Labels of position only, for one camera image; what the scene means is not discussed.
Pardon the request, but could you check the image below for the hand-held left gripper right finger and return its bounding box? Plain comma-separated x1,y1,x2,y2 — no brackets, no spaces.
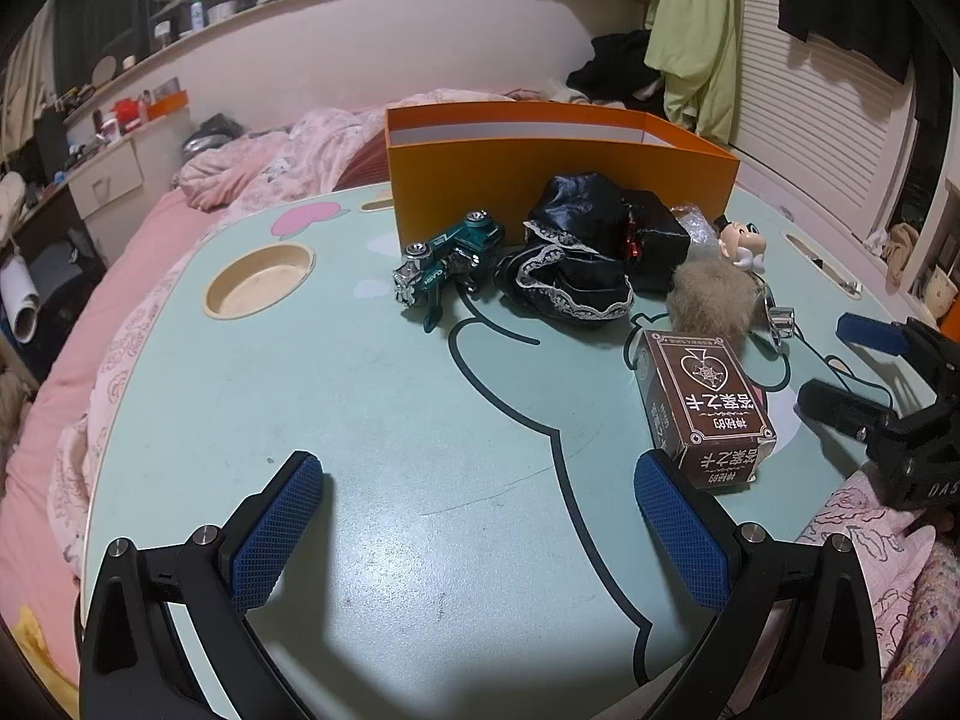
634,450,882,720

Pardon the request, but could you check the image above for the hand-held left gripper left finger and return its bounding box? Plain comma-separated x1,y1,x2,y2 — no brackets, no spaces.
79,450,327,720

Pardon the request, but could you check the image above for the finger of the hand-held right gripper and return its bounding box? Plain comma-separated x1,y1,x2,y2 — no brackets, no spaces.
836,313,910,357
796,379,895,452

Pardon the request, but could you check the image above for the brown printed card box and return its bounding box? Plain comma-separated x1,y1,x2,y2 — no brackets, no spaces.
634,328,777,494

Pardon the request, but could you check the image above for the cartoon figure keychain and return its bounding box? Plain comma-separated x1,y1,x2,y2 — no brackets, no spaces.
712,216,766,271

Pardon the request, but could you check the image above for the brown fur pom-pom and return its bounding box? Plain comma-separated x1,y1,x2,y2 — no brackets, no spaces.
667,259,753,335

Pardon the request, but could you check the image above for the clear plastic wrap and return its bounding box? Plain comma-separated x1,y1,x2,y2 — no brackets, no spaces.
671,202,721,248

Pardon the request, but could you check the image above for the small black box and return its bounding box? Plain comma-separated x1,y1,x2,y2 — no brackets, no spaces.
621,190,692,293

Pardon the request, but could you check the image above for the black lace-trimmed cloth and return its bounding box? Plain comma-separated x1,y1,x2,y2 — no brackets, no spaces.
493,174,638,329

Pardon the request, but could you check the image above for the green toy car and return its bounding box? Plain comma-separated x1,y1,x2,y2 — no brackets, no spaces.
392,211,503,332

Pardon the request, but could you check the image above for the orange cardboard box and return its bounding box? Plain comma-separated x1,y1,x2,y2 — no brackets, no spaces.
385,101,742,248

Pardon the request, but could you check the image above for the silver metal clasp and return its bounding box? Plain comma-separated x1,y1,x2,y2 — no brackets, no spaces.
765,304,796,350

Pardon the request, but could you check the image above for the pale pink rose quilt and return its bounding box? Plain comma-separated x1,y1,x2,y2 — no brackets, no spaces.
795,480,960,698

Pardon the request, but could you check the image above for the white louvered closet door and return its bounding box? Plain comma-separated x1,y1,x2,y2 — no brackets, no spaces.
739,0,960,241

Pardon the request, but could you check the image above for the pink bed sheet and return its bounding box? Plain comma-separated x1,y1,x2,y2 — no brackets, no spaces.
0,187,218,691

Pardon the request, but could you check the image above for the black hanging garment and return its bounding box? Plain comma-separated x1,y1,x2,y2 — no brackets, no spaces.
776,0,920,83

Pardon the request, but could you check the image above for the light green cloth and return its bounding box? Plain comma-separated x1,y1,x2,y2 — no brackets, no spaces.
643,0,743,147

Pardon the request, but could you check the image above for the white rolled paper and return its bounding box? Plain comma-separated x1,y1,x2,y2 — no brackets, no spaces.
0,255,40,342

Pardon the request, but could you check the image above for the black clothes pile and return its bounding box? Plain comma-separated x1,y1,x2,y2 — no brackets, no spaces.
566,28,668,110

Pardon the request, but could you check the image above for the pink floral blanket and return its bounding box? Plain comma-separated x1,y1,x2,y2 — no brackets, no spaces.
176,86,541,211

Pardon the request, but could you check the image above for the red-brown ribbed cushion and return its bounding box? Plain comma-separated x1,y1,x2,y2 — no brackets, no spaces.
334,131,391,188

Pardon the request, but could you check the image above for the white bedside drawer unit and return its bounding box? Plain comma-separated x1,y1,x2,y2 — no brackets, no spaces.
67,131,147,241

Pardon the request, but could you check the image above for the dark wooden desk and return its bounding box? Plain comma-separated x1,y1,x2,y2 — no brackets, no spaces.
0,157,98,271

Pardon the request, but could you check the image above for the grey black bag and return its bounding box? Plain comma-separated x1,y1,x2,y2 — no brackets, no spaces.
184,112,245,155

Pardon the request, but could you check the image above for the black rectangular device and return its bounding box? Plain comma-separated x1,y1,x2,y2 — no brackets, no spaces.
31,109,70,173

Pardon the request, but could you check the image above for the beige curtain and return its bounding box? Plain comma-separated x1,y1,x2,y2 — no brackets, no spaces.
4,22,57,158

